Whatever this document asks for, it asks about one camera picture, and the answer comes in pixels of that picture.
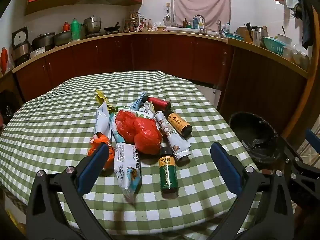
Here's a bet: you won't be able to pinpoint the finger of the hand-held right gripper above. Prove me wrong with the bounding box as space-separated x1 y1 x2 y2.
305 129 320 153
277 135 320 198

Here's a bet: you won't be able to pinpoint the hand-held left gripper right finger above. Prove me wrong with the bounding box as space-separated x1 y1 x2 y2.
210 142 295 240

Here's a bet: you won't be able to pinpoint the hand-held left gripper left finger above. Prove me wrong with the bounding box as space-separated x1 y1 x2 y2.
26 142 110 240

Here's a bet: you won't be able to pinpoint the orange wrapper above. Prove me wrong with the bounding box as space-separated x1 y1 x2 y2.
87 134 115 169

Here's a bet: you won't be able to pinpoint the large white snack packet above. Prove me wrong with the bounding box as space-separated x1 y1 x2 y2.
114 142 142 202

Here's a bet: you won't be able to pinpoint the black trash bin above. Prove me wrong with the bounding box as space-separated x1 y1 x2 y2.
229 112 280 165

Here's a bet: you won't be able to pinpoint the teal white packet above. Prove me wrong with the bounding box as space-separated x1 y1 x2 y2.
110 115 125 143

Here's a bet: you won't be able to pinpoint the red plastic bag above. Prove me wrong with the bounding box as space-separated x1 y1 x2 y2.
114 109 163 154

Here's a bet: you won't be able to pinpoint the white sachet brown print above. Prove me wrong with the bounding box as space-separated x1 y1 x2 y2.
155 111 190 162

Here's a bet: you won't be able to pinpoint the green bottle yellow label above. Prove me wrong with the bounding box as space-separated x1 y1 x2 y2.
159 147 178 193

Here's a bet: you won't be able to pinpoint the brown bottle orange label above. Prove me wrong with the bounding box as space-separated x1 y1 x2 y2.
165 110 193 137

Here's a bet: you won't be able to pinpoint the yellow wrapper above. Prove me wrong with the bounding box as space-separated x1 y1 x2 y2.
95 89 113 110

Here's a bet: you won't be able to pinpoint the green white wrapper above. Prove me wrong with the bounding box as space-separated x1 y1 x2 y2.
136 104 157 120

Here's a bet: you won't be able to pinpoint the blue white packet strip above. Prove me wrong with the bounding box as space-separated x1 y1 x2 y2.
129 92 147 110

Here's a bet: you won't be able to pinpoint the red cylinder bottle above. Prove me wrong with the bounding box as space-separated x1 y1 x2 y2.
142 95 172 112

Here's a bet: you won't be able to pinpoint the green checked tablecloth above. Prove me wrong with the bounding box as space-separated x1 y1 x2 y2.
0 70 265 240

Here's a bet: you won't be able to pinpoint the wooden counter unit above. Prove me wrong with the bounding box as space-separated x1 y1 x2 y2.
215 37 309 150

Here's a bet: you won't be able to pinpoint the clear glass jars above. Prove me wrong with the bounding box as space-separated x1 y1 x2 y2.
282 45 310 70

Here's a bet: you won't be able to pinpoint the teal plastic basket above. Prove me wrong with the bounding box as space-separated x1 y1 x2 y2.
261 37 287 57

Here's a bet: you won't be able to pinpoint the white bowl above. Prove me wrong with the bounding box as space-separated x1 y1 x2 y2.
277 34 293 45

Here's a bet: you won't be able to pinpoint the dark hanging clothes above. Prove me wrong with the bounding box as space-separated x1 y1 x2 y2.
299 0 313 50

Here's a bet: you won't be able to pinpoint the steel kettle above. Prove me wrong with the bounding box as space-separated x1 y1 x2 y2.
250 26 268 46

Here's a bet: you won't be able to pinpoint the red base cabinets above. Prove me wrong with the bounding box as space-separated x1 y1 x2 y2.
12 34 234 103

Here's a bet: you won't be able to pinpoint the wooden cutting board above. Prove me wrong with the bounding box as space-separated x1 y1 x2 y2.
236 26 253 43

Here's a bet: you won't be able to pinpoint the grey metal basin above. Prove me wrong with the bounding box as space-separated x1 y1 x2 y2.
54 30 73 47

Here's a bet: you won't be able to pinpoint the black pot with lid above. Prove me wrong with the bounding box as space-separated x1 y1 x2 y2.
31 32 56 52

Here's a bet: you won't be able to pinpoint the green thermos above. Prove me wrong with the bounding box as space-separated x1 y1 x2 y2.
70 18 83 41

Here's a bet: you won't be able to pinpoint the orange plastic bottle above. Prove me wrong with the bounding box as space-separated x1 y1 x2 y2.
0 47 8 74

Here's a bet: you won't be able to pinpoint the black wok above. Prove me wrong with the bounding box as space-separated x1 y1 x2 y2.
104 22 120 34

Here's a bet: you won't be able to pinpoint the rice cooker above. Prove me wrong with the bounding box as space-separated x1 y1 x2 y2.
12 27 32 67

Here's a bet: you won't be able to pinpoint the steel steamer pot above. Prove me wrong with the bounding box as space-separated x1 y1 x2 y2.
84 16 103 34

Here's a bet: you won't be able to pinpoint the steel faucet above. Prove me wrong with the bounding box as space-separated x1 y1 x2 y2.
192 14 207 33

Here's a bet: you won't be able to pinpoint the row of spice bottles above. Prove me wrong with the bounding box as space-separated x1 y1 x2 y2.
124 11 155 32

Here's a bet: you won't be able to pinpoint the hanging metal strainer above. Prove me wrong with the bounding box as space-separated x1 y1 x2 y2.
164 4 172 27

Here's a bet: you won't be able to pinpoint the pink curtain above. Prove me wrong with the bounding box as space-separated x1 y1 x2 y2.
173 0 231 32

